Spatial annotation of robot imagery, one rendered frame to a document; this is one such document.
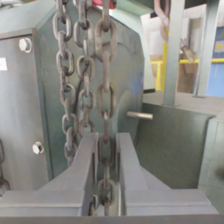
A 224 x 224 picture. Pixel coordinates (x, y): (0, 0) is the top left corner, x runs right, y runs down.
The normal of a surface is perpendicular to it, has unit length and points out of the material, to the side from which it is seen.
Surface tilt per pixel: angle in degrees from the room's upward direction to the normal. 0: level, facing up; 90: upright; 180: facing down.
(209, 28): 90
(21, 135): 90
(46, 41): 90
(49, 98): 90
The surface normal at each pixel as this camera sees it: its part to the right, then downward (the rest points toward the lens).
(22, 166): -0.47, 0.22
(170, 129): -0.74, 0.17
